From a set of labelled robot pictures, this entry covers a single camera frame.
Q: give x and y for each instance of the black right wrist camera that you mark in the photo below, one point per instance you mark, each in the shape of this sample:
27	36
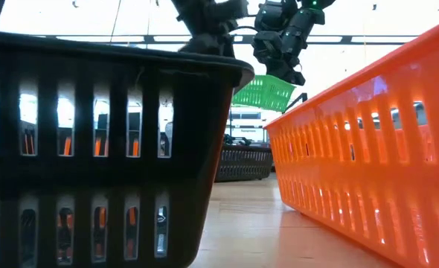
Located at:
266	44

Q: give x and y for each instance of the overhead black light beam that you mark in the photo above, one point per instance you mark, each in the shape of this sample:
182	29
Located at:
353	39

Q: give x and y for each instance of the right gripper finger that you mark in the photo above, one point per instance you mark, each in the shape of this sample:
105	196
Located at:
288	76

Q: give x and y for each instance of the black plastic basket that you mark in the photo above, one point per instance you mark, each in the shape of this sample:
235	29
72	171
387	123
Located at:
193	130
242	164

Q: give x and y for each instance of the green plastic basket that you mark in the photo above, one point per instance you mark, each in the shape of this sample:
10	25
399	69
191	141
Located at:
264	95

